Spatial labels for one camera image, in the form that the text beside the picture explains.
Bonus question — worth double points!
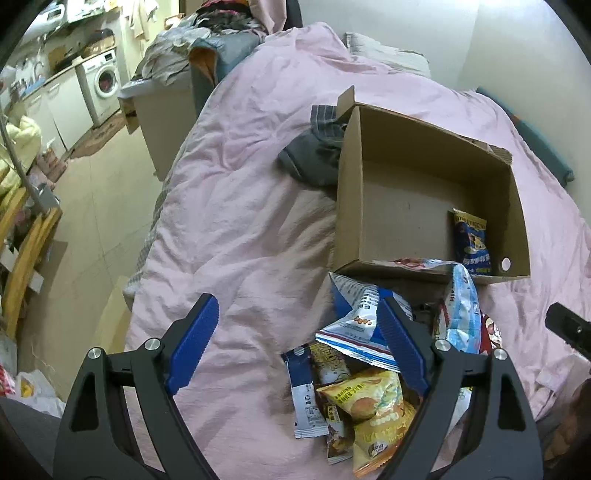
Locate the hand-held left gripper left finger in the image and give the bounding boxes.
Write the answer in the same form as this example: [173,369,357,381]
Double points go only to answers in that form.
[53,293,220,480]

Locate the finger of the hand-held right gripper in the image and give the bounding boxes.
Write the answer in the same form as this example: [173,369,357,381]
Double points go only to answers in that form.
[545,302,591,361]

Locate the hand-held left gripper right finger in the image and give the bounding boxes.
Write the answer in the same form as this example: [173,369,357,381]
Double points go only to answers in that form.
[376,295,544,480]

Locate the light blue white snack packet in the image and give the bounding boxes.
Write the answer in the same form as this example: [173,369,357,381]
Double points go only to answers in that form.
[436,259,482,355]

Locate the orange snack packet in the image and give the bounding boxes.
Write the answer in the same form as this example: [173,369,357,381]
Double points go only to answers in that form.
[352,401,419,478]

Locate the narrow blue white snack packet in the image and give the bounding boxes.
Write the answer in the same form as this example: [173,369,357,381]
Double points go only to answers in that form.
[281,348,329,439]

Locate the dark blue snack packet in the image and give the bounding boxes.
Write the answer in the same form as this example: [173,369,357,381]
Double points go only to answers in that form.
[451,208,492,277]

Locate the brown cardboard box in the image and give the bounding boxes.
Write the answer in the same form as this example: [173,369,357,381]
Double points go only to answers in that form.
[333,85,532,284]

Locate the pink blanket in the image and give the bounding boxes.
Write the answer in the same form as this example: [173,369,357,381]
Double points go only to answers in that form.
[122,21,591,480]

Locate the white plastic bag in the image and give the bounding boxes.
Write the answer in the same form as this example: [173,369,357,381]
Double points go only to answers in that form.
[14,369,65,418]

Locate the wooden chair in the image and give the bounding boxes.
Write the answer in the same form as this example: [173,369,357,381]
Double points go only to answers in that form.
[0,185,63,337]

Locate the person's grey pants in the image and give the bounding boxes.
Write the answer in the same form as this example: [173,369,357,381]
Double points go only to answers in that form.
[0,397,63,480]

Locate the dark grey garment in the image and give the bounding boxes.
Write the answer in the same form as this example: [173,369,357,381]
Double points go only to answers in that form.
[278,124,345,186]

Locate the grey metal pole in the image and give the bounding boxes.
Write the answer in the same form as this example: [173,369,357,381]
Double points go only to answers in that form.
[0,115,61,214]

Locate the grey storage bin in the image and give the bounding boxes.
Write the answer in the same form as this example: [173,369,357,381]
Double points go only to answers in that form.
[117,76,197,181]

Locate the brown rug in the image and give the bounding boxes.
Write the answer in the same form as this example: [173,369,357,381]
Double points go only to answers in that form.
[69,108,127,160]

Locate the striped grey cloth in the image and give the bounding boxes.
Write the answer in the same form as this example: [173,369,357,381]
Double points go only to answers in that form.
[311,105,352,136]

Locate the yellow fluffy cloth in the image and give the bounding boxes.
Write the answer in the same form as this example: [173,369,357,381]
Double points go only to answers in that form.
[0,115,42,195]

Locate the white cabinet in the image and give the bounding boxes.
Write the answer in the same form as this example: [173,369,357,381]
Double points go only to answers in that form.
[25,69,93,151]

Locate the white washing machine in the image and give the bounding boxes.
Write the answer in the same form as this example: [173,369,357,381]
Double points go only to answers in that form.
[76,48,123,127]

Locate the pale pillow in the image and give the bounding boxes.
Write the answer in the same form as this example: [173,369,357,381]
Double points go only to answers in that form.
[345,31,432,77]

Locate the pile of clothes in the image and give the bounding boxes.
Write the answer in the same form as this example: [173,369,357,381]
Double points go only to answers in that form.
[134,0,287,88]

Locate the small open cardboard box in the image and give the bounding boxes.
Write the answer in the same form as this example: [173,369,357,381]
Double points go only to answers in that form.
[83,30,116,58]

